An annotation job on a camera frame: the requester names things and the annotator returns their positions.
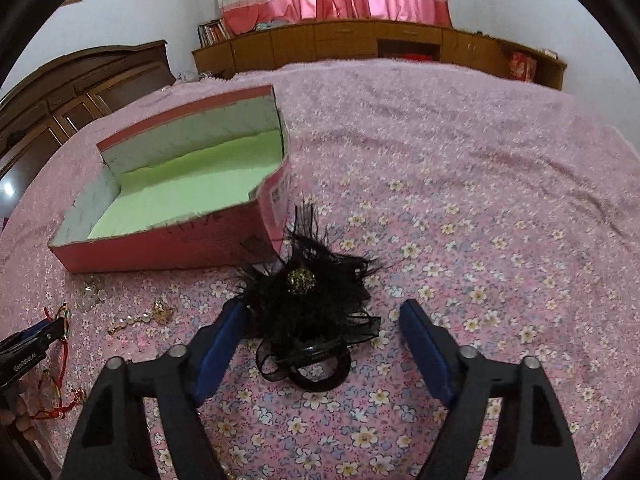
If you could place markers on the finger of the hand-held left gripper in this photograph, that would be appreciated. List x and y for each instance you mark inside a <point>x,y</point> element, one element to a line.
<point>40,335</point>

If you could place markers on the pink cardboard box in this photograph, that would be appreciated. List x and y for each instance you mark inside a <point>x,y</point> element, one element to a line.
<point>150,250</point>

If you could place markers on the teal cloth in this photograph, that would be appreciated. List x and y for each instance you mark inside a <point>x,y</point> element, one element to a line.
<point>262,25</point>

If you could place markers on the long wooden cabinet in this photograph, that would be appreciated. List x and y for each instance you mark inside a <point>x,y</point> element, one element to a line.
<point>300,42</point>

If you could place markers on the small white box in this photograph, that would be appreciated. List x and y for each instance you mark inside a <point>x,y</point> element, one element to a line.
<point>550,53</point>

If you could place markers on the red folded cloth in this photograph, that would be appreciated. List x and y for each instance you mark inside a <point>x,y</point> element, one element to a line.
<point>416,57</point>

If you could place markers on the person's left hand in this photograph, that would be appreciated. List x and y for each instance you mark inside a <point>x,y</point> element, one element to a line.
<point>17,422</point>

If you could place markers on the black feather hair accessory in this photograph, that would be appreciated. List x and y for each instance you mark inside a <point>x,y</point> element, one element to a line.
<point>300,305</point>

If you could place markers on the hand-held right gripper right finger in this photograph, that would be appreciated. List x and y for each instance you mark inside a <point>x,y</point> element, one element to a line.
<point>425,345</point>

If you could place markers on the row of books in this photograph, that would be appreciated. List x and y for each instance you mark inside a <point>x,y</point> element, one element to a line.
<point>212,32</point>

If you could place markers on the red gift box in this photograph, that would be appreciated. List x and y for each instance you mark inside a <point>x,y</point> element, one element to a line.
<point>522,66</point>

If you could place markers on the brown wooden headboard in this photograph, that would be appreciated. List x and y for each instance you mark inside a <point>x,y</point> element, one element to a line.
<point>75,90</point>

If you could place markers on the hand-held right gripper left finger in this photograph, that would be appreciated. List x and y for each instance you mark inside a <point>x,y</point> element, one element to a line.
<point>220,355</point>

